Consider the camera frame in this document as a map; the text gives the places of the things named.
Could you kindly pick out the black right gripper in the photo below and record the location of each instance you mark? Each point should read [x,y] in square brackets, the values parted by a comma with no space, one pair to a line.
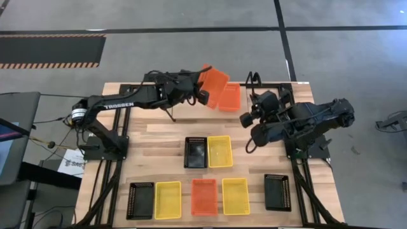
[266,105]

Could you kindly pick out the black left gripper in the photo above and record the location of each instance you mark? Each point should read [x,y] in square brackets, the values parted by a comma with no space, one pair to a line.
[181,90]

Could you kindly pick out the orange plastic basket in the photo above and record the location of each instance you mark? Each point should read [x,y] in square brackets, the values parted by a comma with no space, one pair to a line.
[216,84]
[230,98]
[204,197]

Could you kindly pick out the yellow plastic basket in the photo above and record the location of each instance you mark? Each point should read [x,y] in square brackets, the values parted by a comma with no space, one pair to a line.
[168,200]
[220,152]
[235,196]

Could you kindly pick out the black plastic basket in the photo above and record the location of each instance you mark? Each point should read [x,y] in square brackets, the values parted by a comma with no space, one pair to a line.
[195,153]
[277,192]
[140,201]

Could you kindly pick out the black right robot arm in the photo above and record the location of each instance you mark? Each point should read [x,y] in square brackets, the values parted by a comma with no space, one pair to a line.
[305,121]

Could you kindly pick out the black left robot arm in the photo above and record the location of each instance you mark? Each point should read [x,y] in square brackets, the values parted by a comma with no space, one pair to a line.
[117,103]

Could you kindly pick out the white printed paper sheet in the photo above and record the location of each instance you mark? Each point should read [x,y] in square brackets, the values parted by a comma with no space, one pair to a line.
[73,163]

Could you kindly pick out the black floor stand base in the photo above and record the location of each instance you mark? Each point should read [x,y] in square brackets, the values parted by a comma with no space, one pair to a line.
[392,124]

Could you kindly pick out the black hazard-striped floor mat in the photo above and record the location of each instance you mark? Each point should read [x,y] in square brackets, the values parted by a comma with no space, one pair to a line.
[51,50]

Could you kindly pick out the black desk support bar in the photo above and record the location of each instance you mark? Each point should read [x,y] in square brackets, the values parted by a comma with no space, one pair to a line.
[47,178]

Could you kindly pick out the dark grey desk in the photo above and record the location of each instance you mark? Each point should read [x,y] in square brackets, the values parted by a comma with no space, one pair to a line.
[22,108]

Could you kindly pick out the laptop computer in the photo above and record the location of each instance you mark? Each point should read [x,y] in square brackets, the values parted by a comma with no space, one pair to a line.
[4,149]

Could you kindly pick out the wooden shelf with black frame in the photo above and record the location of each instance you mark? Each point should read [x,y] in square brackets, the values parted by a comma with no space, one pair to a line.
[190,111]

